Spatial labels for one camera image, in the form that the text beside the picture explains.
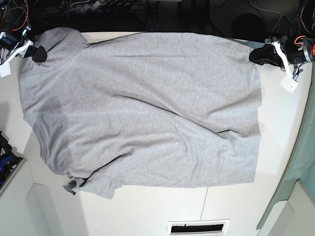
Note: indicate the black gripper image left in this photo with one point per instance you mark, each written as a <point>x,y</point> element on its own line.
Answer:
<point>17,44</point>

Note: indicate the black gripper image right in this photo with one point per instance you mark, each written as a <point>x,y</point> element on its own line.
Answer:
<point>298,50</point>

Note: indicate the grey t-shirt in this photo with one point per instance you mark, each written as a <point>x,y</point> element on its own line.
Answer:
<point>151,109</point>

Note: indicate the rack of blue clamps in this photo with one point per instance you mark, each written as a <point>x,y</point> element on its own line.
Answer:
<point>8,160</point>

